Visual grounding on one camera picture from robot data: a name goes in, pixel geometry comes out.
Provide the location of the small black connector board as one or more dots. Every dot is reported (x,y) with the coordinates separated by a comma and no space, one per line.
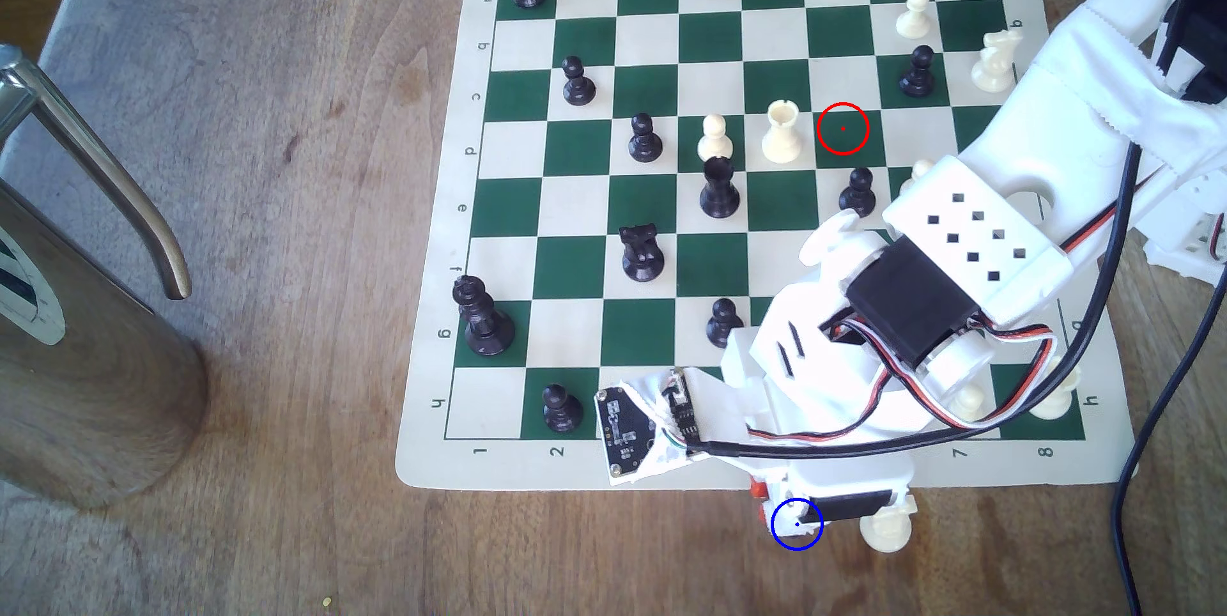
(681,402)

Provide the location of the black chess knight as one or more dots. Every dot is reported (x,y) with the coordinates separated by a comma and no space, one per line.
(641,259)

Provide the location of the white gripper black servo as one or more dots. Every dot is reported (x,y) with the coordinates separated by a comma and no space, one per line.
(853,506)

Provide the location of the white chess knight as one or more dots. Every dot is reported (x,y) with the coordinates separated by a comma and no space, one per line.
(992,68)
(888,535)

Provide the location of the green and white chess mat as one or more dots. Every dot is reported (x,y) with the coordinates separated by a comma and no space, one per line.
(537,465)

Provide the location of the black chess king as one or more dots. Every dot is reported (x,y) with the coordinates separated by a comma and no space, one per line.
(487,326)

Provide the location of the stainless steel pitcher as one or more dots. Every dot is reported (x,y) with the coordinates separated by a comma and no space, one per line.
(86,386)

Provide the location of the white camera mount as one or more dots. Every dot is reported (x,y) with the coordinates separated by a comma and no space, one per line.
(714,405)

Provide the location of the black camera circuit board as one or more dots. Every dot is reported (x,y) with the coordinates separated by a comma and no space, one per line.
(623,429)

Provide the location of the black chess pawn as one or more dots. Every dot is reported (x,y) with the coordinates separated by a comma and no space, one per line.
(719,317)
(857,194)
(562,413)
(645,143)
(578,87)
(917,76)

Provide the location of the white chess pawn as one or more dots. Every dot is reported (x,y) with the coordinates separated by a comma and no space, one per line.
(914,19)
(968,402)
(714,143)
(920,171)

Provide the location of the white chess rook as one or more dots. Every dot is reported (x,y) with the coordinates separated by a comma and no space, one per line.
(781,139)
(1054,400)

